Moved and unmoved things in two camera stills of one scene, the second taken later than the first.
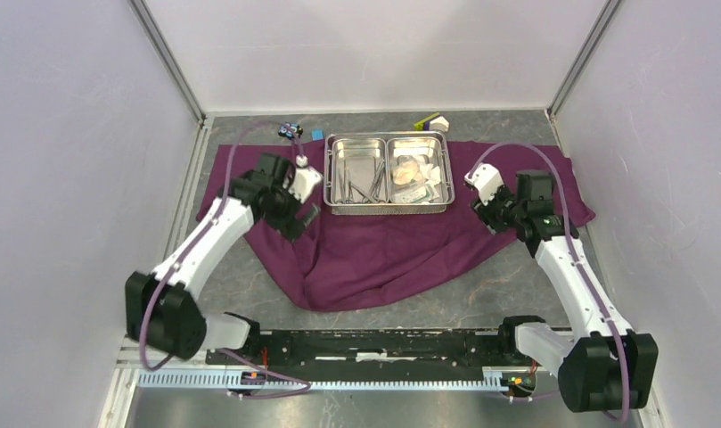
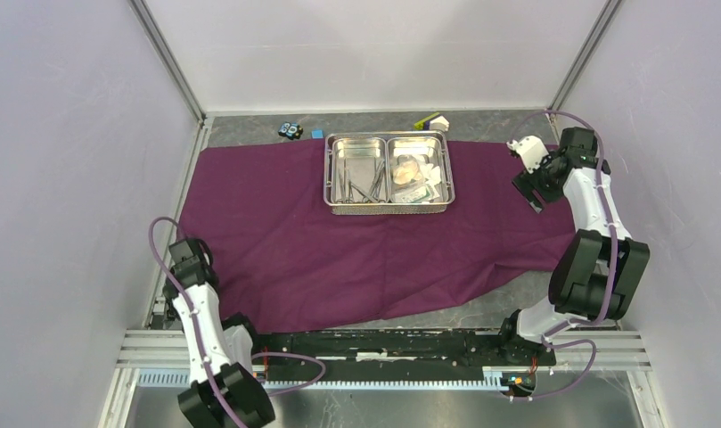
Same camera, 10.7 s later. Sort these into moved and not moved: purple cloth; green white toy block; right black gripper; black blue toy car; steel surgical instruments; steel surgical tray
Moved: purple cloth; right black gripper
Not moved: black blue toy car; green white toy block; steel surgical tray; steel surgical instruments
